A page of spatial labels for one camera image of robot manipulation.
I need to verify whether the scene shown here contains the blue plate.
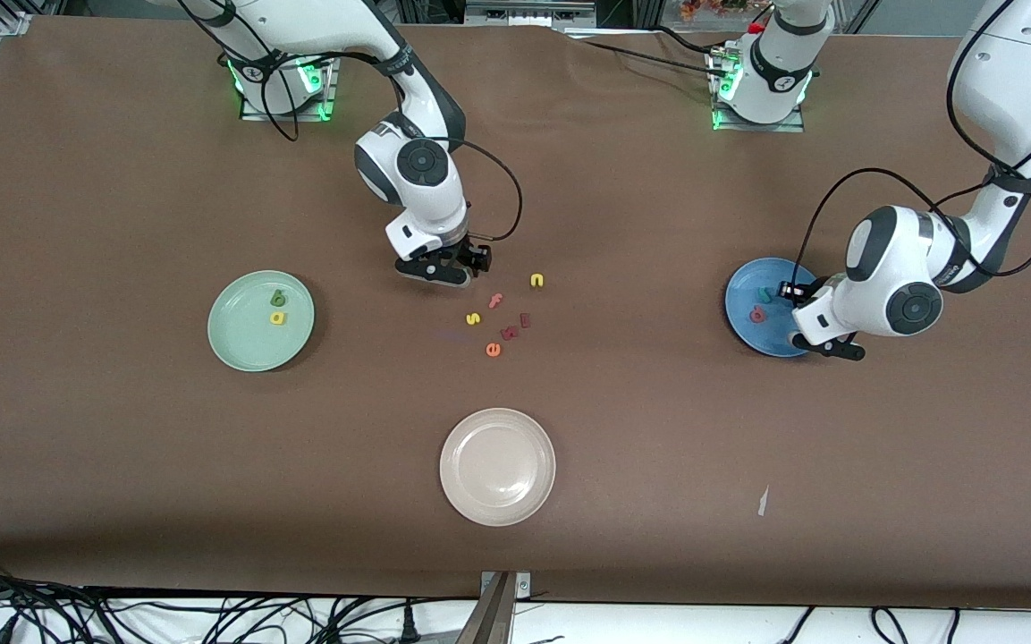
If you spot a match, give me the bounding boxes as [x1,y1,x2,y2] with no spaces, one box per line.
[724,258,824,359]

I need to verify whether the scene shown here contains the brown table cover sheet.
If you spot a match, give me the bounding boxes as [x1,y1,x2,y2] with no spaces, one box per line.
[0,13,1031,611]

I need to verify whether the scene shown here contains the beige plate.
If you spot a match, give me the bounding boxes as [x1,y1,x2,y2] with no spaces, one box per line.
[439,408,557,528]

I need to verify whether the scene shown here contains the green plate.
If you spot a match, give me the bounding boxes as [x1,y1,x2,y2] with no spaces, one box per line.
[207,270,316,373]

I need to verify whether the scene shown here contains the silver electronics box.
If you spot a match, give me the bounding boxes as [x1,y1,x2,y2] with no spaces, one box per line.
[464,0,598,28]

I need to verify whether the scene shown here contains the orange artificial flowers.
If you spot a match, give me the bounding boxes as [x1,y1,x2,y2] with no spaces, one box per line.
[680,0,753,21]

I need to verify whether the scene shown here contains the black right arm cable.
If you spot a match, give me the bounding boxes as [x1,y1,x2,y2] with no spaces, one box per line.
[175,0,523,242]

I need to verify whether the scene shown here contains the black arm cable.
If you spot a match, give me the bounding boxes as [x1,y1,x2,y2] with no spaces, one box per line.
[175,0,523,242]
[799,0,1031,287]

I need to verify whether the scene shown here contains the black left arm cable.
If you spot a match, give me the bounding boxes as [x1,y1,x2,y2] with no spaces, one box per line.
[799,0,1031,287]

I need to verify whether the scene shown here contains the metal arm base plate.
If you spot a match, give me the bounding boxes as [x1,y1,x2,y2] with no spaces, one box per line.
[710,49,807,133]
[240,58,338,122]

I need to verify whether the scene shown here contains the black base cable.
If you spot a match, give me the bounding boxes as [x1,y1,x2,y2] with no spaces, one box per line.
[582,27,731,77]

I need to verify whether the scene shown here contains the black floor cable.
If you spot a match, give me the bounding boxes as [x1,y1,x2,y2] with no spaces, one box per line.
[770,606,816,644]
[871,606,911,644]

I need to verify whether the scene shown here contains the silver metal bracket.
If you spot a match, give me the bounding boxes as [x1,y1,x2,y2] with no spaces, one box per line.
[480,571,532,600]

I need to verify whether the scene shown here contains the aluminium mounting post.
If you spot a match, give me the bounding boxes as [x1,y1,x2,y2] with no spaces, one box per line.
[454,572,516,644]

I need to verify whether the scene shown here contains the tangled black floor cables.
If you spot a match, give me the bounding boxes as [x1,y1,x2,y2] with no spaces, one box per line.
[0,555,480,644]

